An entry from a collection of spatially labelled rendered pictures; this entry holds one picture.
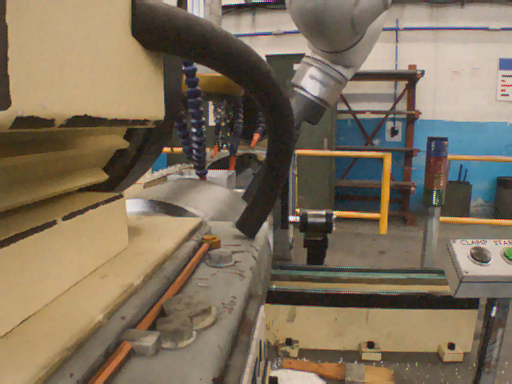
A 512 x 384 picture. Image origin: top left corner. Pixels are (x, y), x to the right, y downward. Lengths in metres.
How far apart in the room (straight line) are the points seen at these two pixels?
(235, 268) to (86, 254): 0.08
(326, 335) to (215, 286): 0.60
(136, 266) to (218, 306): 0.05
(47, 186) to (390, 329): 0.71
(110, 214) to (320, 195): 3.64
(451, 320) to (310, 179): 3.10
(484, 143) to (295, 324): 5.34
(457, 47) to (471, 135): 1.25
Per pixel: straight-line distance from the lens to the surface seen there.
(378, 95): 5.66
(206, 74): 0.69
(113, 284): 0.17
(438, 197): 1.09
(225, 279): 0.20
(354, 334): 0.79
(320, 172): 3.77
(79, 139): 0.18
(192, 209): 0.40
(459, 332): 0.84
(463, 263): 0.57
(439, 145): 1.08
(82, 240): 0.18
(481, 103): 5.91
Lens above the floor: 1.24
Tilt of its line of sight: 10 degrees down
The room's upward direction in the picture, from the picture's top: straight up
